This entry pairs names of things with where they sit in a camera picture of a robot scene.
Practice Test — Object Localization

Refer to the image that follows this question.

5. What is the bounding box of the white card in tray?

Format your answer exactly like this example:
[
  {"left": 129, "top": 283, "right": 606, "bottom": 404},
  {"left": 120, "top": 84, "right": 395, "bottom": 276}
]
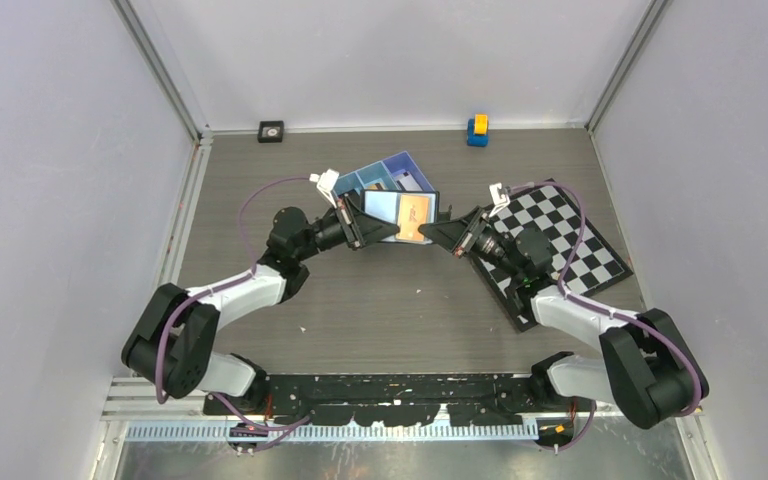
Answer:
[{"left": 396, "top": 171, "right": 422, "bottom": 191}]

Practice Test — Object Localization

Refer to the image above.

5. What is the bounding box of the black white checkerboard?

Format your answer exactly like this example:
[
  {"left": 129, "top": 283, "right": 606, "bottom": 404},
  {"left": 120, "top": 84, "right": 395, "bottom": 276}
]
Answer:
[{"left": 493, "top": 185, "right": 633, "bottom": 297}]

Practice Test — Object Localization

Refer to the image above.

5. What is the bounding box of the three-compartment blue purple tray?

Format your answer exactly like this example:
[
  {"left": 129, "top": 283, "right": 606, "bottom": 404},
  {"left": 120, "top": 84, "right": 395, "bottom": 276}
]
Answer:
[{"left": 334, "top": 151, "right": 435, "bottom": 196}]

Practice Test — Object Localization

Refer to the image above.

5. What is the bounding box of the blue yellow toy block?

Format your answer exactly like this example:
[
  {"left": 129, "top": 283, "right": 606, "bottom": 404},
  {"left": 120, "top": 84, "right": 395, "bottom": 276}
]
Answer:
[{"left": 466, "top": 114, "right": 489, "bottom": 147}]

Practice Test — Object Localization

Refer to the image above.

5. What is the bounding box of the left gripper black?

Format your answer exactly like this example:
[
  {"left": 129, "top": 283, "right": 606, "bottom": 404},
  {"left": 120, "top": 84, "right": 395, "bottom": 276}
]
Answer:
[{"left": 296, "top": 197, "right": 400, "bottom": 263}]

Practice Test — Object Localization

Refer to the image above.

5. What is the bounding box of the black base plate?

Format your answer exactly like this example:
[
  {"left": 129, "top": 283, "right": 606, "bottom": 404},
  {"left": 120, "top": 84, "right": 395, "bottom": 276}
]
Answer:
[{"left": 201, "top": 372, "right": 597, "bottom": 431}]

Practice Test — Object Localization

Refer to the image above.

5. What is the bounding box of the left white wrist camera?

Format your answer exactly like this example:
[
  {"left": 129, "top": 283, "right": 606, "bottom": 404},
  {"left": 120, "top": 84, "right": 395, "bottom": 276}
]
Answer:
[{"left": 309, "top": 169, "right": 340, "bottom": 208}]

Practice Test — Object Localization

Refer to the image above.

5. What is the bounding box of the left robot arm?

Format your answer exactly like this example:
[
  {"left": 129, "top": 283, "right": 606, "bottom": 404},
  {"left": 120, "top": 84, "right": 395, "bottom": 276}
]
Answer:
[{"left": 121, "top": 194, "right": 399, "bottom": 414}]

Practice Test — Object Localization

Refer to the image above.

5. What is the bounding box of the small black square box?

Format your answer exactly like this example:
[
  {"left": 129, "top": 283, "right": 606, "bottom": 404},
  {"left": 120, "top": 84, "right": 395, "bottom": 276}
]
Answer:
[{"left": 257, "top": 120, "right": 285, "bottom": 143}]

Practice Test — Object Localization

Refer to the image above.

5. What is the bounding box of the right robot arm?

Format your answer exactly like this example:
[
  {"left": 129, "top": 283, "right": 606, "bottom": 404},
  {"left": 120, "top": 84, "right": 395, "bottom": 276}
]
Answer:
[{"left": 418, "top": 208, "right": 710, "bottom": 429}]

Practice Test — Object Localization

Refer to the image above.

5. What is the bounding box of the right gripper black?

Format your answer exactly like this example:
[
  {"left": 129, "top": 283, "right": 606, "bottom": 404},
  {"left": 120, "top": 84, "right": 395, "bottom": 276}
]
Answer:
[{"left": 418, "top": 207, "right": 523, "bottom": 281}]

